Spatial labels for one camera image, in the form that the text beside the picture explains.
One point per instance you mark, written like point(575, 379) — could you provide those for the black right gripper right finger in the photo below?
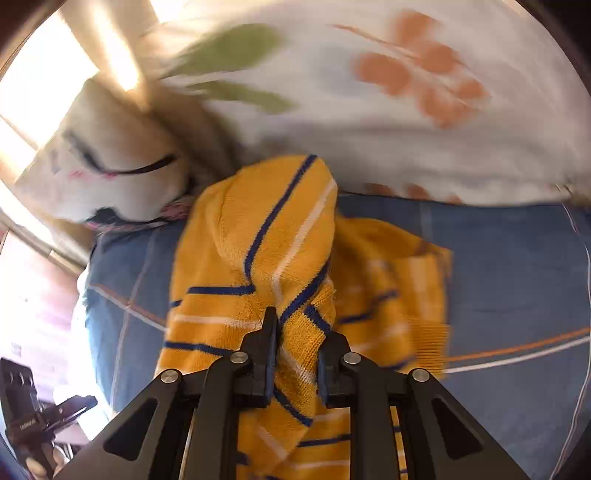
point(406, 425)

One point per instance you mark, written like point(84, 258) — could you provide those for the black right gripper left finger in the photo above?
point(185, 426)

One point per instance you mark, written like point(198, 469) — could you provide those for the yellow striped knit sweater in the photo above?
point(271, 237)

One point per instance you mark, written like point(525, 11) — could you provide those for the person's left hand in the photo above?
point(48, 462)

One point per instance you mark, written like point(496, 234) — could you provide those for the blue plaid bedspread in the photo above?
point(520, 315)

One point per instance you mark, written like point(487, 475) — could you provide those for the white cushion with girl print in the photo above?
point(109, 167)

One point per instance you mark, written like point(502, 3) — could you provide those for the floral leaf print pillow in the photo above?
point(474, 102)

